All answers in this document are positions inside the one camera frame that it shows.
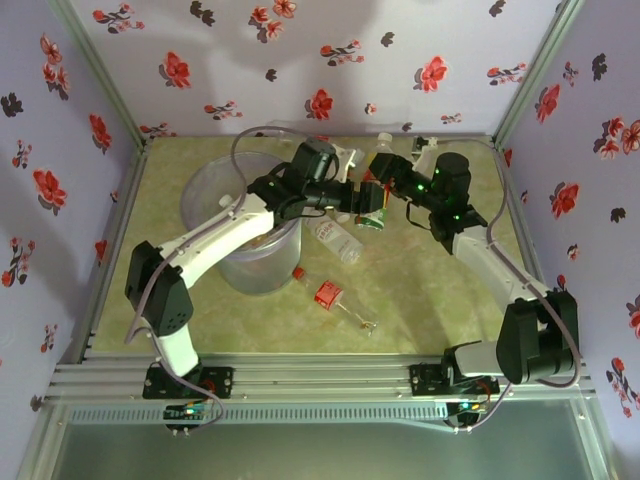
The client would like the aluminium frame leg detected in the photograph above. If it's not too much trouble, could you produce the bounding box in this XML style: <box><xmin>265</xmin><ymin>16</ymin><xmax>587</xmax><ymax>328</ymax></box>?
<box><xmin>19</xmin><ymin>399</ymin><xmax>69</xmax><ymax>480</ymax></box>
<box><xmin>574</xmin><ymin>397</ymin><xmax>624</xmax><ymax>480</ymax></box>

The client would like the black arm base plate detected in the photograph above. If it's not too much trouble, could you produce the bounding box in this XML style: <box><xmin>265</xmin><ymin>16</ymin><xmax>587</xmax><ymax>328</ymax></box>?
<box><xmin>143</xmin><ymin>364</ymin><xmax>236</xmax><ymax>401</ymax></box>
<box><xmin>408</xmin><ymin>363</ymin><xmax>501</xmax><ymax>400</ymax></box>

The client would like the thin black cable loop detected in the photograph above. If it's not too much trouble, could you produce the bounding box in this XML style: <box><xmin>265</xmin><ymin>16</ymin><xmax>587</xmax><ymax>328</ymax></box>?
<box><xmin>403</xmin><ymin>198</ymin><xmax>439</xmax><ymax>232</ymax></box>

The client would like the thin grey base cable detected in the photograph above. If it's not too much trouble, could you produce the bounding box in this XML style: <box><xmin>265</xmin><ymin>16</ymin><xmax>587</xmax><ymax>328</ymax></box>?
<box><xmin>448</xmin><ymin>379</ymin><xmax>512</xmax><ymax>435</ymax></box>
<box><xmin>169</xmin><ymin>372</ymin><xmax>230</xmax><ymax>437</ymax></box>

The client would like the clear bottle white red-text label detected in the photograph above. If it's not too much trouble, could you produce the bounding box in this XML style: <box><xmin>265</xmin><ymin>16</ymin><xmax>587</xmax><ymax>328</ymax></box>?
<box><xmin>310</xmin><ymin>215</ymin><xmax>363</xmax><ymax>265</ymax></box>

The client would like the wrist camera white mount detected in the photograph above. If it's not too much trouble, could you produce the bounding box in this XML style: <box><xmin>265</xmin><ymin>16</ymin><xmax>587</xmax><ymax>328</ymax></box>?
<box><xmin>330</xmin><ymin>143</ymin><xmax>365</xmax><ymax>184</ymax></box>
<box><xmin>409</xmin><ymin>133</ymin><xmax>442</xmax><ymax>172</ymax></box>

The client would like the clear plastic bin purple rim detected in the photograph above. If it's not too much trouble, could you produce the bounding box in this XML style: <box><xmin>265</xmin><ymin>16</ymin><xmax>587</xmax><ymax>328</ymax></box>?
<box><xmin>180</xmin><ymin>152</ymin><xmax>304</xmax><ymax>297</ymax></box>

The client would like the aluminium mounting rail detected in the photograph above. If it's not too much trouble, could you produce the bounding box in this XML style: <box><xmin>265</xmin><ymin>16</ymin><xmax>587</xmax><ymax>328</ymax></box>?
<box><xmin>49</xmin><ymin>352</ymin><xmax>599</xmax><ymax>401</ymax></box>

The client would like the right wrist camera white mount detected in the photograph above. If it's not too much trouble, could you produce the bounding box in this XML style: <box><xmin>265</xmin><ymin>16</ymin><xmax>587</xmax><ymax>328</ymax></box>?
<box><xmin>409</xmin><ymin>133</ymin><xmax>442</xmax><ymax>172</ymax></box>

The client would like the brushed metal panel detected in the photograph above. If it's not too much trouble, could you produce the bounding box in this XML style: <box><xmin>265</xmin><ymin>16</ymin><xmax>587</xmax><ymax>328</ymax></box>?
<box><xmin>44</xmin><ymin>422</ymin><xmax>609</xmax><ymax>480</ymax></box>

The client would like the clear bottle green white label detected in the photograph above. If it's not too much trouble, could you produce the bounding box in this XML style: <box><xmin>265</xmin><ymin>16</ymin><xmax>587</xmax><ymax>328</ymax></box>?
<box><xmin>353</xmin><ymin>131</ymin><xmax>396</xmax><ymax>235</ymax></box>

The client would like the aluminium frame corner post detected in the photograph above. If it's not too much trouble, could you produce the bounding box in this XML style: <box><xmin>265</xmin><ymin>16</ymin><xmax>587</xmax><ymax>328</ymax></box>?
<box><xmin>492</xmin><ymin>0</ymin><xmax>587</xmax><ymax>147</ymax></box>
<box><xmin>47</xmin><ymin>0</ymin><xmax>151</xmax><ymax>149</ymax></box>

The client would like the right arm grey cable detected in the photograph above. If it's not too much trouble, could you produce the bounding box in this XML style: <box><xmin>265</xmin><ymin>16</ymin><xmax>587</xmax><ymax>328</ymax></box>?
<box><xmin>432</xmin><ymin>135</ymin><xmax>584</xmax><ymax>390</ymax></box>

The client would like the small green circuit board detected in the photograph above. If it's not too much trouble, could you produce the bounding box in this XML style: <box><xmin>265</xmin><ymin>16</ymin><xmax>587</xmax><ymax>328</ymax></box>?
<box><xmin>164</xmin><ymin>403</ymin><xmax>210</xmax><ymax>422</ymax></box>
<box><xmin>446</xmin><ymin>399</ymin><xmax>490</xmax><ymax>417</ymax></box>

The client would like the left arm grey cable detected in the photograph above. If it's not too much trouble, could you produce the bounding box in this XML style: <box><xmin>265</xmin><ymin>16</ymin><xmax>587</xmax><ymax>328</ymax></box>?
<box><xmin>123</xmin><ymin>126</ymin><xmax>329</xmax><ymax>347</ymax></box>

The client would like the grey slotted cable duct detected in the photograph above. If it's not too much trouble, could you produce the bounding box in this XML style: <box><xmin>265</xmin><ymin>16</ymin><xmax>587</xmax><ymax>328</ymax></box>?
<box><xmin>64</xmin><ymin>407</ymin><xmax>454</xmax><ymax>426</ymax></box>

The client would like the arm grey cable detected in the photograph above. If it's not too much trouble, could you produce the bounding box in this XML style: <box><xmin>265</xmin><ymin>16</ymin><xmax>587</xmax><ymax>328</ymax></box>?
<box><xmin>123</xmin><ymin>126</ymin><xmax>329</xmax><ymax>347</ymax></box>
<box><xmin>432</xmin><ymin>135</ymin><xmax>584</xmax><ymax>390</ymax></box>

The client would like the aluminium side rail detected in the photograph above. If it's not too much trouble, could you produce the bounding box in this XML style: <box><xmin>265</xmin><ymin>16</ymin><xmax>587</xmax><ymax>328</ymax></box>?
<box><xmin>74</xmin><ymin>142</ymin><xmax>154</xmax><ymax>364</ymax></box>
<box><xmin>492</xmin><ymin>142</ymin><xmax>596</xmax><ymax>396</ymax></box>

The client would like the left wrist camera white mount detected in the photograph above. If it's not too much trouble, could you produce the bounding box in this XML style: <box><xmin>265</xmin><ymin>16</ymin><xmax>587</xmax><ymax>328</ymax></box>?
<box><xmin>330</xmin><ymin>143</ymin><xmax>365</xmax><ymax>184</ymax></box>

